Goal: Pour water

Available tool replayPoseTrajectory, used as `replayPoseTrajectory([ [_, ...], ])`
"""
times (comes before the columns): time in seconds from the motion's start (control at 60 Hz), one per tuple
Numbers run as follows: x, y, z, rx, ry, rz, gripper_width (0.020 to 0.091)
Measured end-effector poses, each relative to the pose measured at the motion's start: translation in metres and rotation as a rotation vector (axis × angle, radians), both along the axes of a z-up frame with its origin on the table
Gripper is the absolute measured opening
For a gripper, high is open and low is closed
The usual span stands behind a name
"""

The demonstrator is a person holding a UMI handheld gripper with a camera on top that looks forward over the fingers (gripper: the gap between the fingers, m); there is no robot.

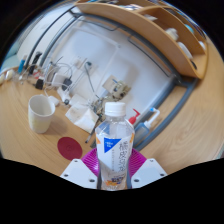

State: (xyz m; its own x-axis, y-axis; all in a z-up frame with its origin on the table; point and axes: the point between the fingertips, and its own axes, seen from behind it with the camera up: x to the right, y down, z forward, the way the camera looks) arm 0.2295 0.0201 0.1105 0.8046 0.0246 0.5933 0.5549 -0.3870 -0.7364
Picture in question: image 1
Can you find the wooden shelf unit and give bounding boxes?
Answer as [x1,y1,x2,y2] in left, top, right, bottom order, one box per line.
[73,0,209,80]

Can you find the clear plastic drink bottle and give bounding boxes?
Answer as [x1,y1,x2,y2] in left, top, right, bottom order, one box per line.
[94,101,136,192]

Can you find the black power adapter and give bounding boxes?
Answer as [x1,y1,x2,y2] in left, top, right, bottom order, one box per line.
[34,78,45,90]

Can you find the teal bed mattress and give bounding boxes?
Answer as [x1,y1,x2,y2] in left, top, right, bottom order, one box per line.
[0,53,21,73]

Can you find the cream paper cup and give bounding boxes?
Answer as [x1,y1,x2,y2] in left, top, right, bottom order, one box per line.
[27,94,57,135]

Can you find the small blue bottle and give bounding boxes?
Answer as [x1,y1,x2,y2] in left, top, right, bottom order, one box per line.
[18,54,28,74]

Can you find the flat round red coaster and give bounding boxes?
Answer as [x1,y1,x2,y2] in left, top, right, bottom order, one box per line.
[56,136,84,161]

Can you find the white power strip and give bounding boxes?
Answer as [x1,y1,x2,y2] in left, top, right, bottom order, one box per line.
[56,85,72,105]

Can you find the blue squeeze bottle white nozzle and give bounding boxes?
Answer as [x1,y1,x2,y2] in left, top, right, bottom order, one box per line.
[133,107,161,148]

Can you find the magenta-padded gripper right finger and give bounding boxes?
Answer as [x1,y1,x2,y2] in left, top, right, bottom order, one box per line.
[127,148,168,190]

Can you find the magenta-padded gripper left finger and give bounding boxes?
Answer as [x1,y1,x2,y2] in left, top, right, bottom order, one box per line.
[59,148,100,190]

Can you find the grey metal shelf frame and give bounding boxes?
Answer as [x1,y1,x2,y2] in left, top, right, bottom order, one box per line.
[24,6,201,153]

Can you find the black slim bottle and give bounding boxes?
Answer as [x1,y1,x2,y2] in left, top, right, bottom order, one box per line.
[31,51,43,74]

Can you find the white paper bag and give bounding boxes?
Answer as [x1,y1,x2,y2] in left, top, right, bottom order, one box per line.
[64,94,100,134]

